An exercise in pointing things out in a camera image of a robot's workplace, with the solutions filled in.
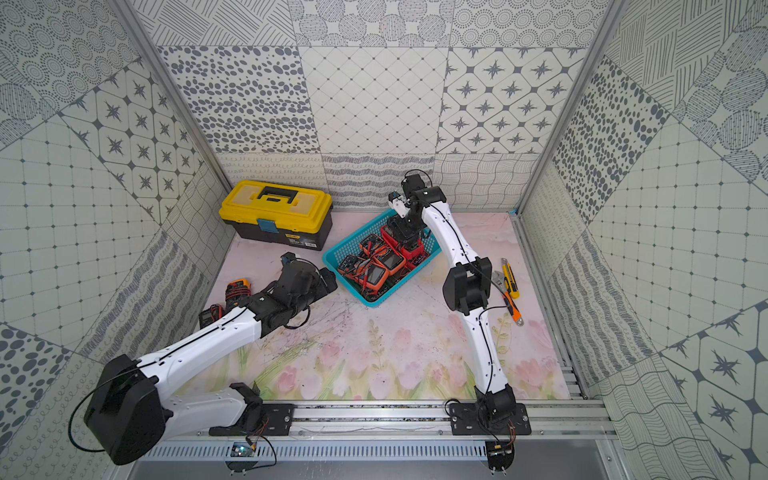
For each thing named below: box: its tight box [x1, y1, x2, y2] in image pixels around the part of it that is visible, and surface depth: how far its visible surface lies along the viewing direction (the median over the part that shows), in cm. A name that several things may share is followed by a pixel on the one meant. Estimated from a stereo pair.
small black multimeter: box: [402, 234, 420, 251], surface depth 98 cm
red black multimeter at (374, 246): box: [360, 234, 389, 260], surface depth 103 cm
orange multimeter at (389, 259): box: [372, 247, 407, 275], surface depth 100 cm
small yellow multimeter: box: [225, 278, 252, 312], surface depth 95 cm
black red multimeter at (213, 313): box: [198, 304, 224, 329], surface depth 91 cm
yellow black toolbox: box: [218, 180, 333, 251], surface depth 102 cm
